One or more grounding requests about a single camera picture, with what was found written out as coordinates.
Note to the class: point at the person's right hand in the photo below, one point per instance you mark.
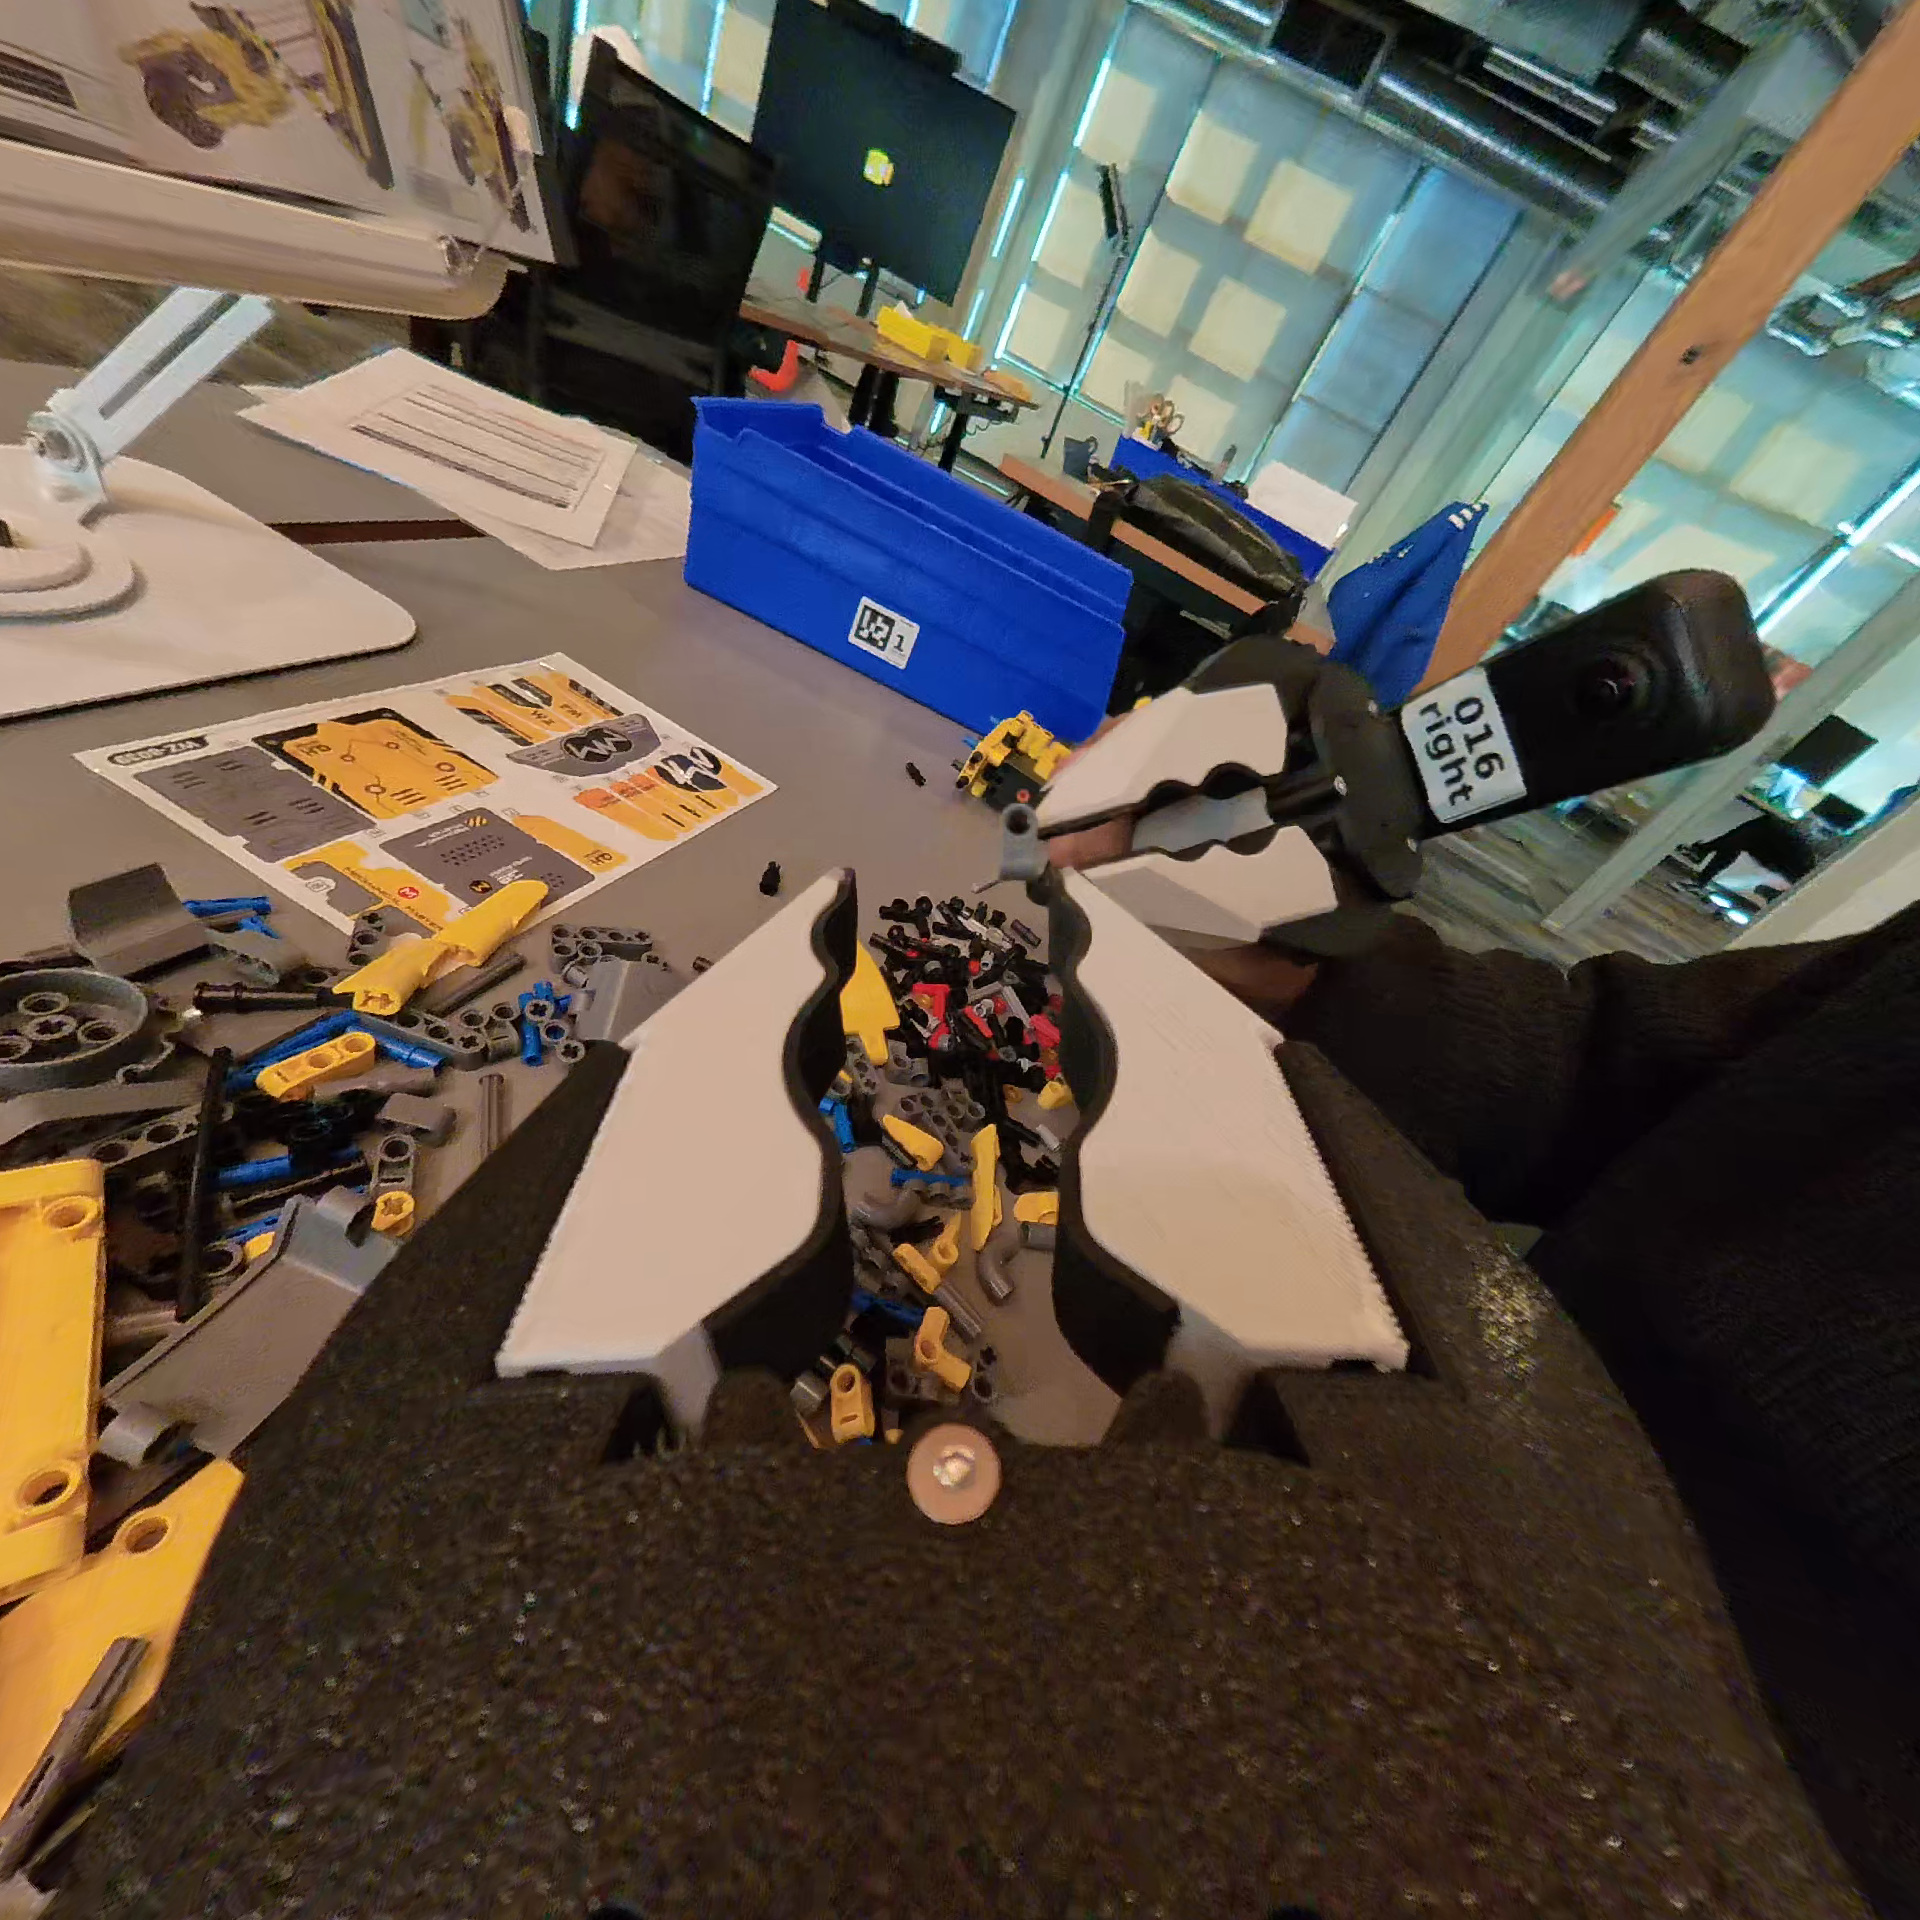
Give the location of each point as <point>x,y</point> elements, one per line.
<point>1257,984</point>

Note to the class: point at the black office chair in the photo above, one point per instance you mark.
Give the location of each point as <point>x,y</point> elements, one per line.
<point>661,225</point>

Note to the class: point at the black monitor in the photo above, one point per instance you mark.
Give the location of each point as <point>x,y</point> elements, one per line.
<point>885,134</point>

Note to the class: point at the yellow grey sticker sheet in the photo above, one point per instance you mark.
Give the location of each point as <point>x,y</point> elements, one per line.
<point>435,780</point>

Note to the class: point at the black bag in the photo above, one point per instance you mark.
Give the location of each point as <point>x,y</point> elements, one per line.
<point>1201,532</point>

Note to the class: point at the printed paper sheet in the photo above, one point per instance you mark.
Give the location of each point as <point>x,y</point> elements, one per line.
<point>450,441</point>

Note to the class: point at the yellow pointed panel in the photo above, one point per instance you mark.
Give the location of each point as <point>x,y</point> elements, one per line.
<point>450,937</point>

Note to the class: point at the yellow frame piece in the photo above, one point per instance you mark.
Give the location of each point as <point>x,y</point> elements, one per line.
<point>105,1621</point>
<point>44,1349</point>

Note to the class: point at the blue fabric item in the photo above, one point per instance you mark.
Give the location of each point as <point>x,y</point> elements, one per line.
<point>1402,586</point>

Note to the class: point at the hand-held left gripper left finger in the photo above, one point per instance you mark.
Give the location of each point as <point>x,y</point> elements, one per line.
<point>674,1201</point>

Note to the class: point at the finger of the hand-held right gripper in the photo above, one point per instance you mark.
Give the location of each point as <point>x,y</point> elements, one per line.
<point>1215,886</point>
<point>1162,750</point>

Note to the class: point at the small yellow toy assembly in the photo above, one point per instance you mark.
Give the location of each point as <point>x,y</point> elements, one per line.
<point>1020,750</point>

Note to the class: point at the white book stand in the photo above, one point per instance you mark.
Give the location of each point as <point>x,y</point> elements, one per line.
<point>148,600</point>

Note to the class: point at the pile of black red pins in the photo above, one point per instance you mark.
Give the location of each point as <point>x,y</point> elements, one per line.
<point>973,973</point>

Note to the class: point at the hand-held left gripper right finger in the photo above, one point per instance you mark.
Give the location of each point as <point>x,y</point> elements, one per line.
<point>1215,1184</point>

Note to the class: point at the blue plastic bin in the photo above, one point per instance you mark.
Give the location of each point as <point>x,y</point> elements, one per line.
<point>900,556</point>

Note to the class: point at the grey connector piece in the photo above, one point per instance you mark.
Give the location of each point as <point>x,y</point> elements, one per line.
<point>1023,838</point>

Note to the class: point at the grey sprocket wheel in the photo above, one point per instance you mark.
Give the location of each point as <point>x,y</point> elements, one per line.
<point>67,1027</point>

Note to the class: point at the yellow box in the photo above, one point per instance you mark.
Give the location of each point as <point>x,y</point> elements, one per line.
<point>922,331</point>

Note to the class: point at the pile of mixed building pieces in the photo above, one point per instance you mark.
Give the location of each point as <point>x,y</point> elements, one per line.
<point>299,1050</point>

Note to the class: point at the grey slanted panel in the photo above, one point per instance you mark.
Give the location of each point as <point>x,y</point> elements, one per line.
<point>129,915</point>

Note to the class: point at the wooden desk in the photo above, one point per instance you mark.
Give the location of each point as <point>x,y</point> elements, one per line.
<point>839,339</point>
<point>1080,488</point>

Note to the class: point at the wooden post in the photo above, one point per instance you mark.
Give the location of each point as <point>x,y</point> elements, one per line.
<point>1695,300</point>

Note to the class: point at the person's right forearm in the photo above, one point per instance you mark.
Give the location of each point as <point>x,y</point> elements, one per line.
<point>1650,1125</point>

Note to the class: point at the open instruction booklet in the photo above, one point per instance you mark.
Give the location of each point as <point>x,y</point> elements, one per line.
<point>299,89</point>

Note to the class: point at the grey curved panel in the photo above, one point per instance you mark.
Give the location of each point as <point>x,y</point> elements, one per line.
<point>628,989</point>

